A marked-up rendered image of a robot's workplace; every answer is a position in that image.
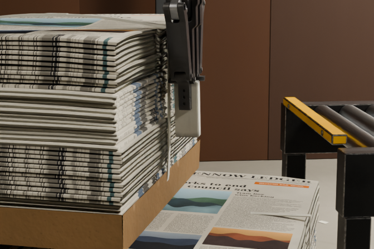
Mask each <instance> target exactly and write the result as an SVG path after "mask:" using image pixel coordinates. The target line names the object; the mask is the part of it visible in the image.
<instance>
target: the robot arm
mask: <svg viewBox="0 0 374 249"><path fill-rule="evenodd" d="M204 7H205V0H166V3H164V4H163V11H164V17H165V22H166V35H167V42H168V54H169V67H170V79H168V83H169V84H174V103H175V136H176V137H199V136H200V135H201V131H200V81H205V76H200V74H201V73H202V71H203V68H202V56H203V18H204Z"/></svg>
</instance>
